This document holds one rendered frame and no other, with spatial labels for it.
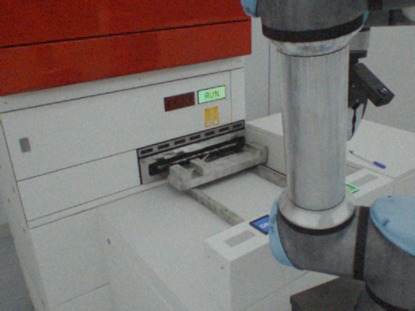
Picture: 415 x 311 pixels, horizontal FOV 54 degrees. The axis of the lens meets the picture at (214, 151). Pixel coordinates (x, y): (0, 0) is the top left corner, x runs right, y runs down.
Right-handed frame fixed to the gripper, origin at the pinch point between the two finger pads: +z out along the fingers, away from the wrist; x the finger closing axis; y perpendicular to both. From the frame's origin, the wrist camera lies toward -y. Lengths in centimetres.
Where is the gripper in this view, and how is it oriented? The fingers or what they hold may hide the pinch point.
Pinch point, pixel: (350, 136)
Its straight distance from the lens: 102.7
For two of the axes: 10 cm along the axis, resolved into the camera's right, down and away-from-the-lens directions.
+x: -8.1, 2.5, -5.2
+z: 0.4, 9.2, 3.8
